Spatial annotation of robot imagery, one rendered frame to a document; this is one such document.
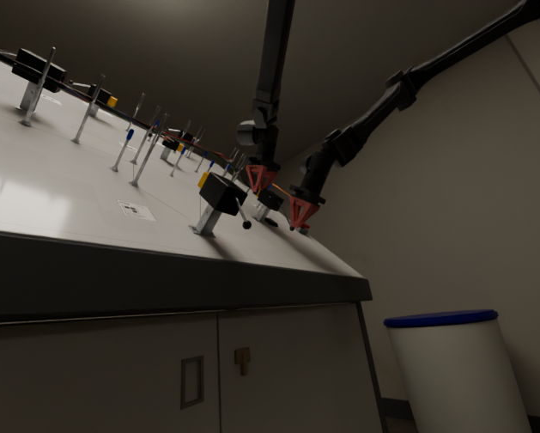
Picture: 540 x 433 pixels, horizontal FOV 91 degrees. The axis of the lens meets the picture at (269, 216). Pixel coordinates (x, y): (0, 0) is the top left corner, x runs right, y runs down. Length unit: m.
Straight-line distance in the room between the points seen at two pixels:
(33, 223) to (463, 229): 2.30
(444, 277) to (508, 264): 0.37
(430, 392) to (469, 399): 0.15
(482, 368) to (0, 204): 1.73
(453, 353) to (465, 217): 1.04
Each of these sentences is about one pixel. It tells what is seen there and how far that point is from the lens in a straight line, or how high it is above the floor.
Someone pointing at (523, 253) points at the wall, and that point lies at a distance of 2.29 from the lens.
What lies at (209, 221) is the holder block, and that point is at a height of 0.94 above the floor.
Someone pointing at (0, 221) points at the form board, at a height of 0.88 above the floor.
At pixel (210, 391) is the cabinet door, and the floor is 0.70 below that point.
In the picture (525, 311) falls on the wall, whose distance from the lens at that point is 2.29.
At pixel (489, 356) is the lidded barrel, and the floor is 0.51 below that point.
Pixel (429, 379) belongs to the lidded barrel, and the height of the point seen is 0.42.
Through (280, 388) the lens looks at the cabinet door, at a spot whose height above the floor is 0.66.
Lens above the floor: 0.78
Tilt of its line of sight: 21 degrees up
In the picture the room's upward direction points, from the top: 6 degrees counter-clockwise
